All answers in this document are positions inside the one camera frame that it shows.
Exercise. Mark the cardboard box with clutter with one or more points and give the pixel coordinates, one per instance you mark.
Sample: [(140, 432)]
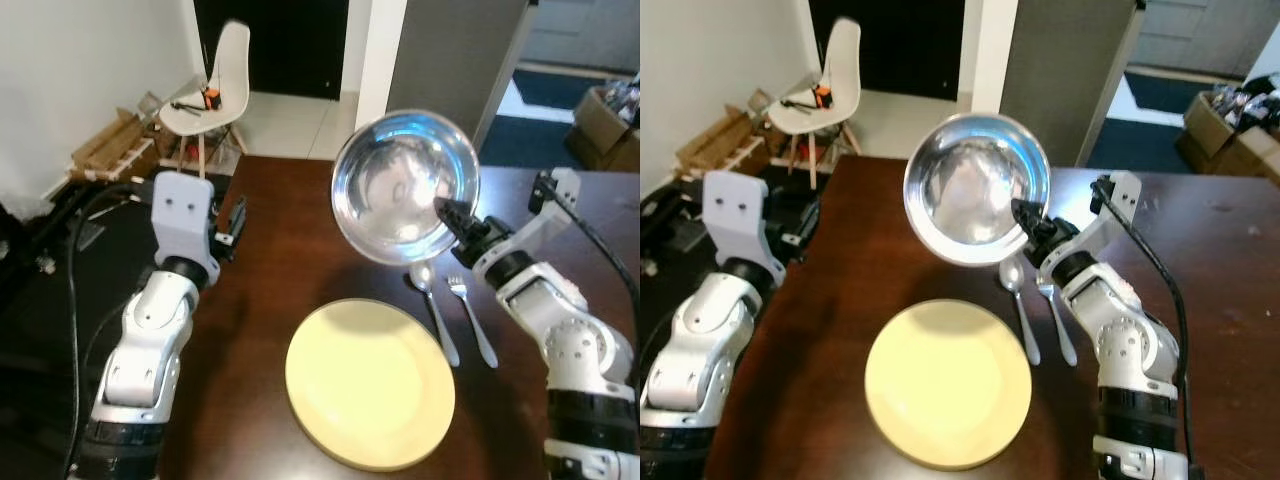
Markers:
[(1230, 130), (605, 125)]

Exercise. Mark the small orange black device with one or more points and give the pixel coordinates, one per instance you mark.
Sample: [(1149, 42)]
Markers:
[(211, 98), (822, 96)]

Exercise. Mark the shiny steel bowl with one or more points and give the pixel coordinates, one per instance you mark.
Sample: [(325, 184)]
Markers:
[(400, 185), (970, 185)]

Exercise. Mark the silver metal spoon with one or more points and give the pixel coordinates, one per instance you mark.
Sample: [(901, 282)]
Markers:
[(1020, 310), (435, 310)]

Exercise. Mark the silver metal fork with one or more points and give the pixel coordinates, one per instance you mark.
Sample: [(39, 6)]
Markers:
[(472, 320), (1058, 325)]

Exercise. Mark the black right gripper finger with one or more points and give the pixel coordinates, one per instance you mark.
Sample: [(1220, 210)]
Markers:
[(1029, 214), (452, 212)]

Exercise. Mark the white plastic chair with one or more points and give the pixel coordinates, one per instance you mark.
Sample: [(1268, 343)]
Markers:
[(232, 70), (842, 70)]

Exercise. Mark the round yellow plate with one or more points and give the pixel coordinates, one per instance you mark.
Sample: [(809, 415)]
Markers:
[(370, 385), (948, 385)]

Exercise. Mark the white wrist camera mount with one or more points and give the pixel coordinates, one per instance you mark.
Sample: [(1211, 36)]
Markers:
[(185, 220), (560, 220), (1115, 225), (740, 220)]

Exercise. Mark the grey partition panel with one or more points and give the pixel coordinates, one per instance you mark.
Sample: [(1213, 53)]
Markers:
[(1070, 70), (455, 60)]

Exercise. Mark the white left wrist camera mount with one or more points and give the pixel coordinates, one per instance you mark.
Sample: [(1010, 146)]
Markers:
[(740, 220), (185, 220)]

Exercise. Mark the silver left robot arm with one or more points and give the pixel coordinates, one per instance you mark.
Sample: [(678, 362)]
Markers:
[(150, 340), (700, 340)]

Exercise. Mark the dark blue floor mat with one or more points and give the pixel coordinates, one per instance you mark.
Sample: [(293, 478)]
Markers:
[(1150, 105), (540, 110)]

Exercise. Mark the dark brown wooden table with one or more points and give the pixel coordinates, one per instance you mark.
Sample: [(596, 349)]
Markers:
[(290, 270), (1220, 300)]

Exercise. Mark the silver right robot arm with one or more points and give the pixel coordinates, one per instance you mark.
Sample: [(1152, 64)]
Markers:
[(1135, 350), (575, 350)]

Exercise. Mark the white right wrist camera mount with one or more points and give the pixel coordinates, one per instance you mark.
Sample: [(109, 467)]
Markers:
[(1115, 225), (560, 220)]

